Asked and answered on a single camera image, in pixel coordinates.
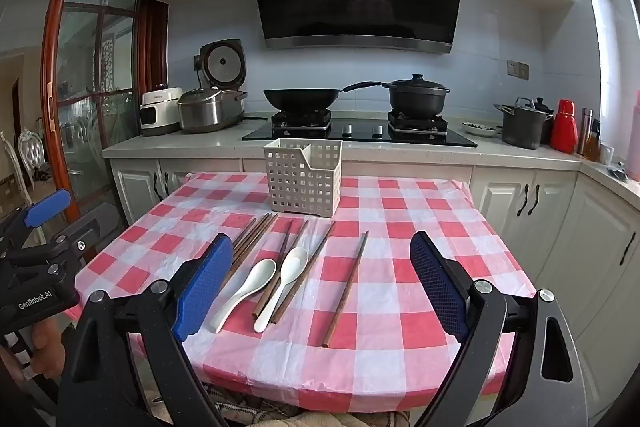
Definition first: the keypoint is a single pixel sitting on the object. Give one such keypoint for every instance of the black wok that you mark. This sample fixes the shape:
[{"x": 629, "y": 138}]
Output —
[{"x": 300, "y": 98}]

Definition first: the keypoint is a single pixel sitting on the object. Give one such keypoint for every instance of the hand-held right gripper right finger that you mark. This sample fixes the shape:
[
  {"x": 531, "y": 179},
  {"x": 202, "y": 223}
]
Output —
[{"x": 437, "y": 287}]

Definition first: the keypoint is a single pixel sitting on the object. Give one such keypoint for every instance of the white plastic utensil basket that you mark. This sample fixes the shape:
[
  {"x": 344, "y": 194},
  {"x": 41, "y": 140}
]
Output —
[{"x": 302, "y": 179}]

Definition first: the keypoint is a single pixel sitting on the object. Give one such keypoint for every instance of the person's left hand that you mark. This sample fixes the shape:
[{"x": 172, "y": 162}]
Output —
[{"x": 47, "y": 344}]

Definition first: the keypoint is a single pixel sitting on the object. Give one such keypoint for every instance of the white ceramic spoon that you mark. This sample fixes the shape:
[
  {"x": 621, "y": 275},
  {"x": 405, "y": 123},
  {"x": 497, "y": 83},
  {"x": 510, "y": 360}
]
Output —
[
  {"x": 260, "y": 274},
  {"x": 295, "y": 263}
]

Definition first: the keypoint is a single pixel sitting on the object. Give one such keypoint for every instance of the amber oil bottle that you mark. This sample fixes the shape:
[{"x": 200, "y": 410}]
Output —
[{"x": 593, "y": 144}]

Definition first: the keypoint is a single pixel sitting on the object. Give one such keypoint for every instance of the wall socket with plug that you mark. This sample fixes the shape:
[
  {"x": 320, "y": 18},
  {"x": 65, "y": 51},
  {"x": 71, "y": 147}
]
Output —
[{"x": 197, "y": 63}]

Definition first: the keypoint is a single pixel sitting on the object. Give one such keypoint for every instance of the small white cup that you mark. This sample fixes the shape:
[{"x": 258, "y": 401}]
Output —
[{"x": 606, "y": 154}]

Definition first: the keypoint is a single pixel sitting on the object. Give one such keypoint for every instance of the steel bottle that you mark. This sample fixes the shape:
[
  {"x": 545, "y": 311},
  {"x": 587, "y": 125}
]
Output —
[{"x": 585, "y": 132}]

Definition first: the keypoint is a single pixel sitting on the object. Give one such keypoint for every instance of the red thermos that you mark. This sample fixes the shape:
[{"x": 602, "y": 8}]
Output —
[{"x": 564, "y": 129}]

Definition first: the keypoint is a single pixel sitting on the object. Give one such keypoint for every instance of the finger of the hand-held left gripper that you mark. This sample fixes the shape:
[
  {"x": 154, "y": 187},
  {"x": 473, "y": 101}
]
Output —
[
  {"x": 65, "y": 249},
  {"x": 47, "y": 208}
]

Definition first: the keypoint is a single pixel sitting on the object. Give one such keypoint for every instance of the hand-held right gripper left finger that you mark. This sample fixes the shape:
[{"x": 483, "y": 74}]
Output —
[{"x": 205, "y": 284}]

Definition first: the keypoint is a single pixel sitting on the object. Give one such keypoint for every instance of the black lidded cooking pot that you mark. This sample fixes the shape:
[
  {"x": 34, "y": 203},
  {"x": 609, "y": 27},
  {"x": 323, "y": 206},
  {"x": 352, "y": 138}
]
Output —
[{"x": 415, "y": 99}]

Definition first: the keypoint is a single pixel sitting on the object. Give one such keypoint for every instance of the black glass gas hob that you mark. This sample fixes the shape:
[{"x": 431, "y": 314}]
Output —
[{"x": 360, "y": 129}]

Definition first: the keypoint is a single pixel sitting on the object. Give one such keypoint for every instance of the white ornate chair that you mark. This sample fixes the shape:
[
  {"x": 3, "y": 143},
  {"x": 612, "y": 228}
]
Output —
[{"x": 32, "y": 152}]

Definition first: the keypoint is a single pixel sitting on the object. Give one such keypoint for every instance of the wooden framed glass door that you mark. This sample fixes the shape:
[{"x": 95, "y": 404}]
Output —
[{"x": 90, "y": 57}]

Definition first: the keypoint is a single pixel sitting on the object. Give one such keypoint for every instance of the wall switch panel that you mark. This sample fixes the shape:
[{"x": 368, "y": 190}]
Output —
[{"x": 518, "y": 69}]

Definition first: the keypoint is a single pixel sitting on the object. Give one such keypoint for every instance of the plate with food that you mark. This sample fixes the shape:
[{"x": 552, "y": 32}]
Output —
[{"x": 480, "y": 128}]

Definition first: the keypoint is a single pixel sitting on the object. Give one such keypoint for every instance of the patterned cloth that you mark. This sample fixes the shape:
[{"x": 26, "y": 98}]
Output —
[{"x": 300, "y": 419}]

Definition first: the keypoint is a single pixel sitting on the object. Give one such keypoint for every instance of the red white checked tablecloth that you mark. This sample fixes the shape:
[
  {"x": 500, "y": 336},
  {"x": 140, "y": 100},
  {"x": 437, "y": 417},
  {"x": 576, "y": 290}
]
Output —
[{"x": 400, "y": 307}]

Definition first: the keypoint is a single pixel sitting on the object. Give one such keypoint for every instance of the white kitchen base cabinets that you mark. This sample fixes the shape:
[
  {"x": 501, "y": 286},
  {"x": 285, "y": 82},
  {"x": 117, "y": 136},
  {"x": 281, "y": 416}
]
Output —
[{"x": 500, "y": 197}]

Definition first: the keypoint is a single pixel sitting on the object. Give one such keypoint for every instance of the grey stockpot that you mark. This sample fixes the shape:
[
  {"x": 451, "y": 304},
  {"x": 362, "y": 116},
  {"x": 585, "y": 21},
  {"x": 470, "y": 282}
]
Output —
[{"x": 522, "y": 127}]

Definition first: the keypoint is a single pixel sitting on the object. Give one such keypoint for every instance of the steel rice cooker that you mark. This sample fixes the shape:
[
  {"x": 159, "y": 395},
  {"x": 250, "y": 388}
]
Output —
[{"x": 207, "y": 109}]

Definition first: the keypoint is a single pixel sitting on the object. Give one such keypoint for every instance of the small white kitchen appliance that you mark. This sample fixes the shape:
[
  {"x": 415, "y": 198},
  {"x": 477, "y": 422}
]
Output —
[{"x": 157, "y": 112}]

